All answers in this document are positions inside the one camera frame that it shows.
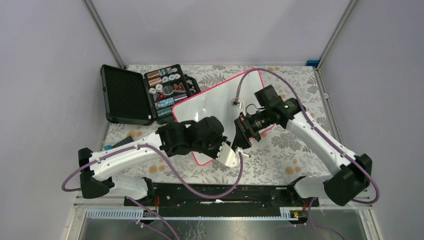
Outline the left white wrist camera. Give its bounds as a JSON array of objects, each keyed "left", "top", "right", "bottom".
[{"left": 215, "top": 142, "right": 240, "bottom": 168}]

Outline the pink framed whiteboard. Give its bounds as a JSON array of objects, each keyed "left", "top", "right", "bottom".
[{"left": 171, "top": 68, "right": 276, "bottom": 167}]

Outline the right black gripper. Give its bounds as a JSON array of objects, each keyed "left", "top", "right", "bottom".
[{"left": 231, "top": 107, "right": 273, "bottom": 151}]

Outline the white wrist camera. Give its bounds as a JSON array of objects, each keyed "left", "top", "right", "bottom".
[
  {"left": 230, "top": 98, "right": 244, "bottom": 109},
  {"left": 215, "top": 142, "right": 240, "bottom": 168}
]

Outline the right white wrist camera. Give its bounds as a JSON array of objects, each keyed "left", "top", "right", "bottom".
[{"left": 230, "top": 98, "right": 244, "bottom": 109}]

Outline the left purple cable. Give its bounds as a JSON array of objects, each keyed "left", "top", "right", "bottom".
[{"left": 61, "top": 143, "right": 245, "bottom": 240}]

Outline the white slotted cable duct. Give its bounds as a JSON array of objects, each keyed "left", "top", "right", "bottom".
[{"left": 86, "top": 207, "right": 301, "bottom": 221}]

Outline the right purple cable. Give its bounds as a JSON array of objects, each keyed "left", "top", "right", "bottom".
[{"left": 233, "top": 67, "right": 381, "bottom": 240}]

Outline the blue corner bracket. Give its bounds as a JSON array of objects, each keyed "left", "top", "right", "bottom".
[{"left": 305, "top": 60, "right": 320, "bottom": 68}]

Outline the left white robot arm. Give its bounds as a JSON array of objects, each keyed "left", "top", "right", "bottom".
[{"left": 78, "top": 116, "right": 240, "bottom": 206}]

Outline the purple cable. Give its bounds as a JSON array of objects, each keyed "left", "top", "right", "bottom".
[
  {"left": 61, "top": 143, "right": 245, "bottom": 240},
  {"left": 233, "top": 67, "right": 381, "bottom": 240}
]

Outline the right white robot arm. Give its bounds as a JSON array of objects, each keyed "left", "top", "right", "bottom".
[{"left": 231, "top": 85, "right": 373, "bottom": 206}]

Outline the black poker chip case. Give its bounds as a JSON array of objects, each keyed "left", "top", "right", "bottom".
[{"left": 100, "top": 64, "right": 201, "bottom": 126}]

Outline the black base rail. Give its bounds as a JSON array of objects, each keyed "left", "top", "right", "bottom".
[{"left": 123, "top": 183, "right": 320, "bottom": 218}]

